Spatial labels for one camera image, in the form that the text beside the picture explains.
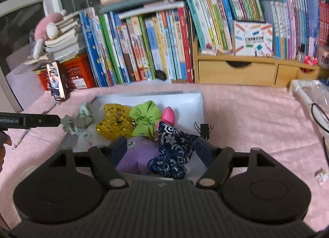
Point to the clear plastic wrap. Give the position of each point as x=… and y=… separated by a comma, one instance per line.
x=318, y=89

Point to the gold sequin fabric bow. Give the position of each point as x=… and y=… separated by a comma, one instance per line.
x=113, y=125

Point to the red plastic crate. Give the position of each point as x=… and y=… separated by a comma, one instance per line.
x=77, y=71

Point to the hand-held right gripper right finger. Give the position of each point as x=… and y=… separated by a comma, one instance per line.
x=203, y=150

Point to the pink and white plush toy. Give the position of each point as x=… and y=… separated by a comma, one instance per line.
x=47, y=23

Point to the navy floral fabric pouch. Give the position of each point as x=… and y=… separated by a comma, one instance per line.
x=172, y=148

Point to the bright green scrunchie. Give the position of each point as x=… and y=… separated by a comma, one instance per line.
x=145, y=120

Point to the wooden drawer organizer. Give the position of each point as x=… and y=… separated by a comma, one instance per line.
x=231, y=71

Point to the white shallow box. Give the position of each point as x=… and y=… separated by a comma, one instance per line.
x=180, y=104

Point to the green checked fabric scrunchie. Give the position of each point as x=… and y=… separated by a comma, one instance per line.
x=82, y=121

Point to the row of upright books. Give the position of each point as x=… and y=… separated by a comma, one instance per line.
x=154, y=43

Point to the small white plastic clip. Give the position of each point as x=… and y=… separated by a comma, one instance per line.
x=321, y=176

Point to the white plastic tube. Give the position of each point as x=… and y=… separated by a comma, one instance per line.
x=302, y=94

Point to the white coloured pencil box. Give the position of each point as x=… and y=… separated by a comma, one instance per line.
x=252, y=40

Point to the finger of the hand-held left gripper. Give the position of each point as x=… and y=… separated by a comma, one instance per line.
x=43, y=121

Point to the purple plush toy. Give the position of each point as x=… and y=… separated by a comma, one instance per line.
x=138, y=158

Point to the black binder clip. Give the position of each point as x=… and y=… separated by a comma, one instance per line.
x=204, y=129

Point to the person's left hand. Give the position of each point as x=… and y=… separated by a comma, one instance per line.
x=5, y=141

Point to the flat-lying book pile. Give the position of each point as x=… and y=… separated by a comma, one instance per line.
x=138, y=1

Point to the pink striped tablecloth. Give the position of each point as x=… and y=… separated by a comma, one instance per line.
x=257, y=138

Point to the stack of worn books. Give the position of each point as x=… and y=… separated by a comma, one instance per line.
x=64, y=43

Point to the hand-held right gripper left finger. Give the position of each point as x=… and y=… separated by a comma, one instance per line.
x=119, y=150

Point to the small black box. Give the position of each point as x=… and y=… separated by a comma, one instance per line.
x=161, y=75

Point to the smartphone on stand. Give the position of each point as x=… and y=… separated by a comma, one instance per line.
x=55, y=78

